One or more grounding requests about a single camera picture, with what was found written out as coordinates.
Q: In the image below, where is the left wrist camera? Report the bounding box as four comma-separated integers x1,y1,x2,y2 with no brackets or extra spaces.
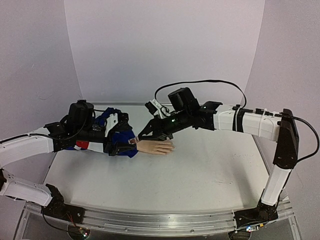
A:
105,112,132,137

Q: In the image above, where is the black left base cable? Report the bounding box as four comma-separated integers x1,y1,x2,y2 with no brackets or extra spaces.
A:
38,204,81,232

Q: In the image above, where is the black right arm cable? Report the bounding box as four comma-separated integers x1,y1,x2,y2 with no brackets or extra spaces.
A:
154,79,320,163

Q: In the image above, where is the pink nail polish bottle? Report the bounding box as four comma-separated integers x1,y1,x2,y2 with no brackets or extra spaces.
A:
128,136,140,145

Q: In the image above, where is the mannequin hand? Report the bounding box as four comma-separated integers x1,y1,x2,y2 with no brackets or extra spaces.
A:
136,140,175,155

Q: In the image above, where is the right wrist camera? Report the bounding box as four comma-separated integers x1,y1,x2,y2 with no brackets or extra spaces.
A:
144,99,172,119

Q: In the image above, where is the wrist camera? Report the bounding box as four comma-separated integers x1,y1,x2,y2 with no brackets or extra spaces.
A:
144,99,172,119
105,112,132,137

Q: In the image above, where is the blue red white jacket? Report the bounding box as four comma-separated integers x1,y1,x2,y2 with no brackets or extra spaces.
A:
65,107,137,156

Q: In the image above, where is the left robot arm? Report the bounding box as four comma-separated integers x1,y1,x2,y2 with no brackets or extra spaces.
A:
0,100,137,224

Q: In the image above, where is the aluminium front rail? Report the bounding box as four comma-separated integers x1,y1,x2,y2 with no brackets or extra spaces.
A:
23,203,295,236

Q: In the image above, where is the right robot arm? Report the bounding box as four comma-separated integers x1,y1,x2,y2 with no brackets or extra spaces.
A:
138,87,299,232

